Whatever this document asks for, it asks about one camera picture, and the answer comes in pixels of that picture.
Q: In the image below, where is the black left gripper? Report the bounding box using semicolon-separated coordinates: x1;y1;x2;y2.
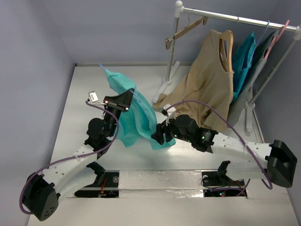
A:
102;89;134;137

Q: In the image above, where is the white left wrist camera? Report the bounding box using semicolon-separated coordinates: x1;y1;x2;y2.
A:
87;91;105;105

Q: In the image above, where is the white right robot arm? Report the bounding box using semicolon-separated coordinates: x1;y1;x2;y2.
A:
151;114;297;188

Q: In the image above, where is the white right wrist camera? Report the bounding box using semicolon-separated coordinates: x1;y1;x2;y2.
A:
162;104;177;125

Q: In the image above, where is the purple cable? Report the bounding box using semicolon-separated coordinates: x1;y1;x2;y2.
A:
19;100;120;215
162;100;273;197

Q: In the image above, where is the teal t shirt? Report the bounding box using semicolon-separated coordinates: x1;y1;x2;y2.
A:
104;69;176;150

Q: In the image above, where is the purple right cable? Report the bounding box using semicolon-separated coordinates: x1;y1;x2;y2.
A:
162;100;273;197

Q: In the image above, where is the wooden clip hanger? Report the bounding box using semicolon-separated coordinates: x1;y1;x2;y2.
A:
165;8;208;50

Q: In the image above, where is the beige tank top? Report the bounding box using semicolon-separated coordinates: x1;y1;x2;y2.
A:
153;30;233;132

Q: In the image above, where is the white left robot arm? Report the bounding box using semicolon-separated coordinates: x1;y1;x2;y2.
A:
19;88;135;221

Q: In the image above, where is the white clothes rack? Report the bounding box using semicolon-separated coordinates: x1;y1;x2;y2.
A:
151;0;301;137

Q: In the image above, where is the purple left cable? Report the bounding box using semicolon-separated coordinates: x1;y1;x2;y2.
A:
19;100;120;215

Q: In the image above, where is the grey hanging shirt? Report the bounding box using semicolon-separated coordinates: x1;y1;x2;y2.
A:
227;30;279;132

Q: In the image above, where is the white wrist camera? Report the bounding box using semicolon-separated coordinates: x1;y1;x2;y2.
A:
87;91;105;105
162;104;177;125

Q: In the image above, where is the turquoise hanging shirt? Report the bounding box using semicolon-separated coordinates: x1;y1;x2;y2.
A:
232;32;256;103

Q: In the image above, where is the pink hanger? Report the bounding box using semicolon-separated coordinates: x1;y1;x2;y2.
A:
264;20;290;59

